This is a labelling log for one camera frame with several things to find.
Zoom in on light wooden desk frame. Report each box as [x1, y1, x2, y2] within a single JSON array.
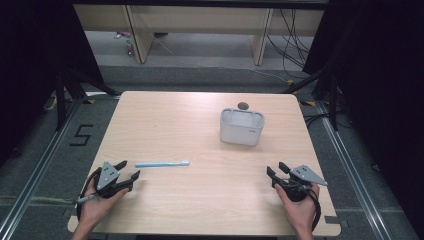
[[73, 3, 327, 66]]

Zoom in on grey plastic holder box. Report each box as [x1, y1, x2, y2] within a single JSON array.
[[218, 107, 266, 147]]

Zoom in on aluminium floor rail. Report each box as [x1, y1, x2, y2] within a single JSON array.
[[0, 95, 86, 240], [315, 99, 394, 240]]

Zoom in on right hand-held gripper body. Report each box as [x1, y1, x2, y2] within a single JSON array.
[[271, 164, 329, 203]]

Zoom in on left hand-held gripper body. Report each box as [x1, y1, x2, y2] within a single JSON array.
[[95, 161, 136, 200]]

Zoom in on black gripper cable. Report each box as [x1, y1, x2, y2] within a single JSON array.
[[75, 167, 102, 222], [305, 188, 323, 233]]

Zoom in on grey floor cable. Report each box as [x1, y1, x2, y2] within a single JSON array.
[[0, 195, 78, 205]]

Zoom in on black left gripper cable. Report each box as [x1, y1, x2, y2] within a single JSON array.
[[75, 167, 102, 222]]

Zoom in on grey cable plug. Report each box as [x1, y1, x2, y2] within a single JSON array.
[[73, 194, 98, 205]]

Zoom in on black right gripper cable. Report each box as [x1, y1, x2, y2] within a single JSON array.
[[305, 188, 323, 233]]

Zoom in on person's left hand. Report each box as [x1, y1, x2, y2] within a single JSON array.
[[77, 178, 130, 232]]

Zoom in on black hanging cables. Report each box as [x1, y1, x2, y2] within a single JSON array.
[[265, 7, 316, 80]]

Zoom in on black metal stand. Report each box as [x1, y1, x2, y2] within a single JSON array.
[[280, 65, 340, 132], [54, 67, 122, 132]]

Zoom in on person's right hand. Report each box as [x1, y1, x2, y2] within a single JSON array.
[[274, 182, 321, 236]]

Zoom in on black curtain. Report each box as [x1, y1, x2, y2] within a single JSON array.
[[0, 0, 106, 168], [302, 0, 424, 238]]

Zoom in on small colourful floor clutter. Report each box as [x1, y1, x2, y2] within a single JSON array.
[[113, 31, 135, 57]]

